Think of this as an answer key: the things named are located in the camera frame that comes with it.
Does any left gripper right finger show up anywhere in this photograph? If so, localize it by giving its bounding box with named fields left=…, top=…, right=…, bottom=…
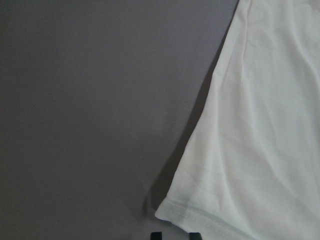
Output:
left=188, top=232, right=201, bottom=240

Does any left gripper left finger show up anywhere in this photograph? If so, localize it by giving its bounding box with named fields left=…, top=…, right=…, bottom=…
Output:
left=150, top=231, right=162, bottom=240

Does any cream long sleeve shirt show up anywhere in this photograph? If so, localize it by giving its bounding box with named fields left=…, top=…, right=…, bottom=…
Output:
left=155, top=0, right=320, bottom=240

